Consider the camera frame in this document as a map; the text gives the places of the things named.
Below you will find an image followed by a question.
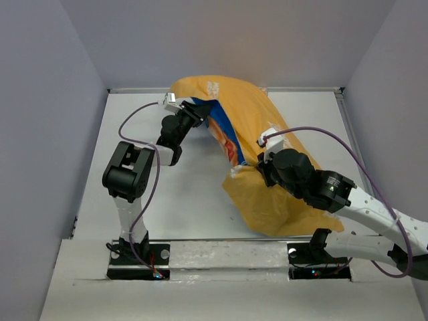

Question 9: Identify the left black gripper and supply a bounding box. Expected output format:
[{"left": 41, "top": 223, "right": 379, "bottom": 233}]
[{"left": 173, "top": 101, "right": 211, "bottom": 146}]

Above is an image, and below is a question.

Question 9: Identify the yellow blue pillowcase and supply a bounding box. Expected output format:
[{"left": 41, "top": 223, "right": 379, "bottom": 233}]
[{"left": 170, "top": 75, "right": 344, "bottom": 237}]

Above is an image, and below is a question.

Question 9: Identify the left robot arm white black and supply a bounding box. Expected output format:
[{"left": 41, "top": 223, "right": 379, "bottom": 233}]
[{"left": 102, "top": 100, "right": 212, "bottom": 264}]

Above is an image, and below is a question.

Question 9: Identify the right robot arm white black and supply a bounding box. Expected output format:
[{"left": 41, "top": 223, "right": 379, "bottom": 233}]
[{"left": 256, "top": 148, "right": 427, "bottom": 280}]

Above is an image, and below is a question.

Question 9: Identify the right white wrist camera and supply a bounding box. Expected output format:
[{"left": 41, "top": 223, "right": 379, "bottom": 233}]
[{"left": 257, "top": 128, "right": 284, "bottom": 160}]

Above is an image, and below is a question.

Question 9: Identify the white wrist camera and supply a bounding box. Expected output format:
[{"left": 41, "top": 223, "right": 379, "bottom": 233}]
[
  {"left": 158, "top": 92, "right": 182, "bottom": 114},
  {"left": 257, "top": 128, "right": 284, "bottom": 160}
]

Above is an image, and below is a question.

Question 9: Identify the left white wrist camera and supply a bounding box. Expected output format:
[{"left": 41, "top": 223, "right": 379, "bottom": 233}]
[{"left": 158, "top": 92, "right": 182, "bottom": 114}]

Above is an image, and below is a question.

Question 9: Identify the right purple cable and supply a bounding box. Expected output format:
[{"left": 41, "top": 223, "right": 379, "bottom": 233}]
[{"left": 265, "top": 126, "right": 414, "bottom": 279}]

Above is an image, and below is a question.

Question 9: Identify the aluminium frame rail back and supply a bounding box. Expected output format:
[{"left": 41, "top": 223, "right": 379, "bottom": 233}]
[{"left": 107, "top": 86, "right": 346, "bottom": 94}]

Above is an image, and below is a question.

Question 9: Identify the aluminium frame rail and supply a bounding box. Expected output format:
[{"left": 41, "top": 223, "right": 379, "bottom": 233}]
[
  {"left": 334, "top": 88, "right": 362, "bottom": 161},
  {"left": 107, "top": 86, "right": 346, "bottom": 94}
]

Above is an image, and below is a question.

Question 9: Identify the aluminium frame rail right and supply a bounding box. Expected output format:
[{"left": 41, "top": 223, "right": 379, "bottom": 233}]
[{"left": 334, "top": 88, "right": 362, "bottom": 161}]

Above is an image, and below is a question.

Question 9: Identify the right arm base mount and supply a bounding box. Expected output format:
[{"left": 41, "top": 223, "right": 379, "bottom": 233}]
[{"left": 287, "top": 229, "right": 352, "bottom": 280}]

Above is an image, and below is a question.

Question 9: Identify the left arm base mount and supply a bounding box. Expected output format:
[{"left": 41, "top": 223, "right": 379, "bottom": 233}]
[{"left": 106, "top": 241, "right": 171, "bottom": 281}]

